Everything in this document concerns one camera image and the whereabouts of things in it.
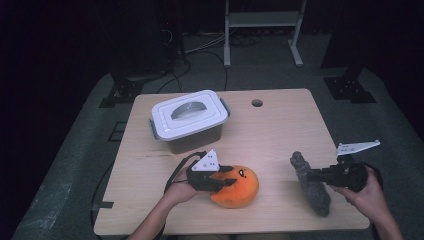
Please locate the person's left hand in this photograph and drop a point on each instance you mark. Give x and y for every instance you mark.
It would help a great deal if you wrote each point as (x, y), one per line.
(178, 190)

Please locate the dark tape strip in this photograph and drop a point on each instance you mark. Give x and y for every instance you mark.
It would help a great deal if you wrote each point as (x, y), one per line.
(103, 204)

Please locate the black stand base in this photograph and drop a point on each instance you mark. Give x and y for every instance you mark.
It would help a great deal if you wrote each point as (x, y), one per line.
(350, 90)
(125, 91)

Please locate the grey plastic storage box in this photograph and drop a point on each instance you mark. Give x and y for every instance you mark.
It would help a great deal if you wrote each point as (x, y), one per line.
(196, 143)

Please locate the white metal stand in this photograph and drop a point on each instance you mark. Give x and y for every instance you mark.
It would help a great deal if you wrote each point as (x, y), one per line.
(263, 19)

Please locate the grey fuzzy cloth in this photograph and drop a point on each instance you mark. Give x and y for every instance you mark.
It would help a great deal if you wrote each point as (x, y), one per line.
(316, 200)

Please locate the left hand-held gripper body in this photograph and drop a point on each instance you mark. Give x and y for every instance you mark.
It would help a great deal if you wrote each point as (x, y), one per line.
(203, 176)

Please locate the person's right hand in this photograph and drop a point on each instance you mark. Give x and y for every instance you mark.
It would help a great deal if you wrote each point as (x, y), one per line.
(371, 200)

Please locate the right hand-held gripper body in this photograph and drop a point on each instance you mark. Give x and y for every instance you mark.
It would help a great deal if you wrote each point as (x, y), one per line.
(350, 175)

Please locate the orange plush toy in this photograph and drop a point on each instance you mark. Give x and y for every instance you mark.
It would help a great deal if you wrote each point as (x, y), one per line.
(240, 195)

